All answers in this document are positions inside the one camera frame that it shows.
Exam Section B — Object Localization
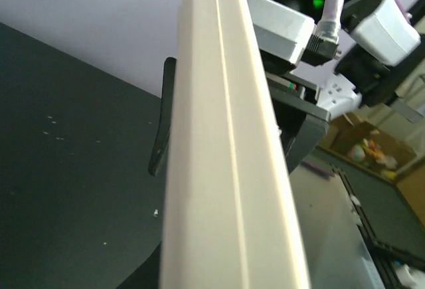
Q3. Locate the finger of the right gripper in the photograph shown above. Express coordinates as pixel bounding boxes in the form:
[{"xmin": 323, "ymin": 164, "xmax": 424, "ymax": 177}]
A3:
[{"xmin": 148, "ymin": 57, "xmax": 177, "ymax": 177}]

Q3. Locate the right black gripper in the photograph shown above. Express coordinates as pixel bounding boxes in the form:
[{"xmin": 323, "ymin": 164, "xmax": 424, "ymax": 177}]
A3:
[{"xmin": 262, "ymin": 52, "xmax": 331, "ymax": 173}]

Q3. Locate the beige phone case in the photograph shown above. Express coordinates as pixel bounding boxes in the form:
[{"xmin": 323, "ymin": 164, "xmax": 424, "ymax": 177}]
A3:
[{"xmin": 160, "ymin": 0, "xmax": 311, "ymax": 288}]

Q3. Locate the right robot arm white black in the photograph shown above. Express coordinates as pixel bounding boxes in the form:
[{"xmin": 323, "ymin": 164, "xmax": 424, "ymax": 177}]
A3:
[{"xmin": 148, "ymin": 0, "xmax": 424, "ymax": 176}]

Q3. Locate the cardboard box with toys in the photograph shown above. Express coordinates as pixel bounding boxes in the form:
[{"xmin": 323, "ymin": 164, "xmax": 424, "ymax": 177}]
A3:
[{"xmin": 319, "ymin": 113, "xmax": 416, "ymax": 181}]

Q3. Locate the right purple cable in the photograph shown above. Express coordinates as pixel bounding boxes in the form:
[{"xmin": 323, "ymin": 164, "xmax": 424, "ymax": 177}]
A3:
[{"xmin": 303, "ymin": 0, "xmax": 353, "ymax": 67}]

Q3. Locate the black aluminium front rail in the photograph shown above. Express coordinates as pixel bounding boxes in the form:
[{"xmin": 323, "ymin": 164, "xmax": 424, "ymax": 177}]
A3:
[{"xmin": 330, "ymin": 164, "xmax": 424, "ymax": 288}]

